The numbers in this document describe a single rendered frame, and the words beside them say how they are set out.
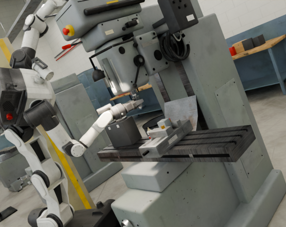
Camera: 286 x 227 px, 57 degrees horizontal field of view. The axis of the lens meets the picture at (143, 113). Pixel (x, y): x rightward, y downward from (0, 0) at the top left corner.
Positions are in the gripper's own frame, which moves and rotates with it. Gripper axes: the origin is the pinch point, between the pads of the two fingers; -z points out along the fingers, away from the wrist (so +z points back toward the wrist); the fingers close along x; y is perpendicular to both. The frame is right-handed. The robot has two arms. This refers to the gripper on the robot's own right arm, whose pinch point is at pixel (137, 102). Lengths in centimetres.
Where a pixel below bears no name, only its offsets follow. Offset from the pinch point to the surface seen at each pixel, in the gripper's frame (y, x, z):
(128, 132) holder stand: 20.0, 22.6, 8.7
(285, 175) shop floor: 121, 19, -106
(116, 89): -13.5, -6.6, 11.1
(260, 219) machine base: 111, -16, -43
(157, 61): -18.6, -4.3, -21.6
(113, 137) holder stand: 20.9, 36.8, 18.4
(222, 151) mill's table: 31, -57, -11
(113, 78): -20.2, -5.9, 9.6
